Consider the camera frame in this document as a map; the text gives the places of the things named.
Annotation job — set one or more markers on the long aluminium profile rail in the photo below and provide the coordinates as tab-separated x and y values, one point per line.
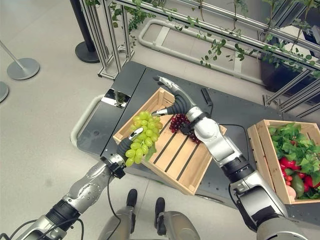
225	32

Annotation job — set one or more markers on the green grape bunch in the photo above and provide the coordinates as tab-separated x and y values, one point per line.
146	130

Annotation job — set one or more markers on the pale peach fruit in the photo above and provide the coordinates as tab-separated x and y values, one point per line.
291	192

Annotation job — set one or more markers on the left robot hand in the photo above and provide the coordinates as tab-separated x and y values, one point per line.
123	148

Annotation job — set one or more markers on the green mango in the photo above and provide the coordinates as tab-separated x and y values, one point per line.
297	185

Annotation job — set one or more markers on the small red cherry tomatoes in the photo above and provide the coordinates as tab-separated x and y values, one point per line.
288	179

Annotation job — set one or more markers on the right robot leg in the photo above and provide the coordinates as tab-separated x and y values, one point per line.
175	225

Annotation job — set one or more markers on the wooden crate with produce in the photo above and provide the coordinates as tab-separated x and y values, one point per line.
265	152

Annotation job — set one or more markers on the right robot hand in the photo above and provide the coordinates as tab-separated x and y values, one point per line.
181	100

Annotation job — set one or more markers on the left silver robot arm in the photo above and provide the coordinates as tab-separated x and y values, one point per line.
85	186

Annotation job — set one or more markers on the grey tubular floor frame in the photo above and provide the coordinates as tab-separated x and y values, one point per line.
155	42

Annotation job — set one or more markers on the green leafy foliage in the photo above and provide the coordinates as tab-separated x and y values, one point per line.
297	145

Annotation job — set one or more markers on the robot leg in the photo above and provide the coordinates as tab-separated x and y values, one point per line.
125	220
175	225

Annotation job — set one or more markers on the red bell pepper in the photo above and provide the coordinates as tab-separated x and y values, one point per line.
310	183
288	163

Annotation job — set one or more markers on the green ivy vine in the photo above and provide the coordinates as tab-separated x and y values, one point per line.
272	48
136	17

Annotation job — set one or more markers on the black stanchion post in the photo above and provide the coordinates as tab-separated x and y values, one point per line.
86	47

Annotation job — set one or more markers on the grey table bumper rail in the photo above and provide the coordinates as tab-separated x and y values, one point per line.
82	117

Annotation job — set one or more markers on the small black bar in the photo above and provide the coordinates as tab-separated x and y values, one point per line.
206	96

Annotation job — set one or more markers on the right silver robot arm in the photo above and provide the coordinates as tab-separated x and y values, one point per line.
222	147

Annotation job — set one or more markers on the left robot leg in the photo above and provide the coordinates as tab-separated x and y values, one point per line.
125	220

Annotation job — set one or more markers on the upright aluminium profile frame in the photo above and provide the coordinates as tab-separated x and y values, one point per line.
110	50

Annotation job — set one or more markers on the black planter box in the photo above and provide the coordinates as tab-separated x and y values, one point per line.
277	72

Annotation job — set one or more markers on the dark red grape bunch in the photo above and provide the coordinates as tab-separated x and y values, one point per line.
178	123

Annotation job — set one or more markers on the empty wooden slat crate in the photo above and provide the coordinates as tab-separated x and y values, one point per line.
175	155

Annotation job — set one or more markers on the slanted aluminium profile beams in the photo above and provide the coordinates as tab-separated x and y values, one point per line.
292	92

